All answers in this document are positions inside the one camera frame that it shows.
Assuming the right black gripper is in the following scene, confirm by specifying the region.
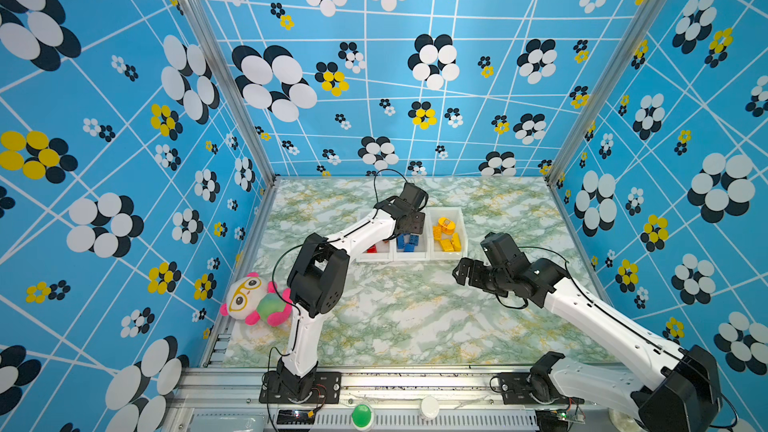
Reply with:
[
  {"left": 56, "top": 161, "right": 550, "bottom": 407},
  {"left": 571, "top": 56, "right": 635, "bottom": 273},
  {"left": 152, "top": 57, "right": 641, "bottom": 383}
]
[{"left": 451, "top": 257, "right": 511, "bottom": 295}]

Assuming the yellow curved lego brick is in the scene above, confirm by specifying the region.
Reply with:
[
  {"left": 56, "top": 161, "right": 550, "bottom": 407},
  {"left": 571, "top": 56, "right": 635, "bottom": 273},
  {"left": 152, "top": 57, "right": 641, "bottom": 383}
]
[{"left": 440, "top": 239, "right": 455, "bottom": 252}]

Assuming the yellow long lego brick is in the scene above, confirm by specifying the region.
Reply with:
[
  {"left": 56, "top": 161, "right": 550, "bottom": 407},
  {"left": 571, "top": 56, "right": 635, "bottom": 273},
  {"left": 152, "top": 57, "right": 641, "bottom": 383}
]
[{"left": 438, "top": 217, "right": 456, "bottom": 235}]

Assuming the orange long lego brick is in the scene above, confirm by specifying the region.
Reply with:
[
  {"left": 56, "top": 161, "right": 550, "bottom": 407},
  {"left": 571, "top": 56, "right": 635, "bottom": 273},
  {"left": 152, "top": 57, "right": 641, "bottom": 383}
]
[{"left": 451, "top": 233, "right": 462, "bottom": 252}]

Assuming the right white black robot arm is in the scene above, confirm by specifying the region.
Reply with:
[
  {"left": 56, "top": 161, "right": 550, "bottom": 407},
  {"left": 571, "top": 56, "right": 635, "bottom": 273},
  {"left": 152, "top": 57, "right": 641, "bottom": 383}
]
[{"left": 452, "top": 233, "right": 732, "bottom": 431}]

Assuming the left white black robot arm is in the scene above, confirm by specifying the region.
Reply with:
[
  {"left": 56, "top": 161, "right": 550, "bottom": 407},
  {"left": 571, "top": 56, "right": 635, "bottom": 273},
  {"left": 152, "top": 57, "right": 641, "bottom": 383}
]
[{"left": 276, "top": 182, "right": 429, "bottom": 399}]

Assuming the middle translucent white bin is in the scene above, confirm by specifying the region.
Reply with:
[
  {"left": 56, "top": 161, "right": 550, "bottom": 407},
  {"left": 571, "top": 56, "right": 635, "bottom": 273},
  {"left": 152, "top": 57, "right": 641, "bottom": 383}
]
[{"left": 393, "top": 211, "right": 434, "bottom": 261}]

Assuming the left translucent white bin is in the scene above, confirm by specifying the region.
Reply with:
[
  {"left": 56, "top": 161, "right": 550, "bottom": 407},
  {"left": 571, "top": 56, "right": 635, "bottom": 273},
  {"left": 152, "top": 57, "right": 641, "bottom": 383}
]
[{"left": 350, "top": 209, "right": 396, "bottom": 262}]

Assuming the white round knob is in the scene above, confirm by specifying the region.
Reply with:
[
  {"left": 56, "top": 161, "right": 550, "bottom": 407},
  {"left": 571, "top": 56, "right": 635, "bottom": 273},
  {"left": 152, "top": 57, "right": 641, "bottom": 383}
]
[{"left": 419, "top": 396, "right": 441, "bottom": 422}]

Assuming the pink white plush toy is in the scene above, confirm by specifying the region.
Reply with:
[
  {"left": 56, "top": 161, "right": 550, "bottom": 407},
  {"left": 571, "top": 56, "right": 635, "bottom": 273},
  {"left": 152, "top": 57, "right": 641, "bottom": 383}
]
[{"left": 219, "top": 272, "right": 292, "bottom": 327}]

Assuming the green push button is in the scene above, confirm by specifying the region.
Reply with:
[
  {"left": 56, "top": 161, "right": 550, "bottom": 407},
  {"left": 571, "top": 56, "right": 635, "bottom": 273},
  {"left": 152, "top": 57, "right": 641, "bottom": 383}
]
[{"left": 351, "top": 404, "right": 375, "bottom": 431}]

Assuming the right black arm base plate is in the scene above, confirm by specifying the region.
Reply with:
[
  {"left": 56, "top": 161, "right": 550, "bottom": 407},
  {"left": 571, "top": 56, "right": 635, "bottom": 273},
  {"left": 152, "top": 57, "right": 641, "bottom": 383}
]
[{"left": 489, "top": 372, "right": 585, "bottom": 408}]

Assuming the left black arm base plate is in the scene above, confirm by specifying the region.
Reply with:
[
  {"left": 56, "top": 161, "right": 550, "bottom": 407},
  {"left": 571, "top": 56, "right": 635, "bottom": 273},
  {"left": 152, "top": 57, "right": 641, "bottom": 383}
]
[{"left": 259, "top": 371, "right": 342, "bottom": 405}]

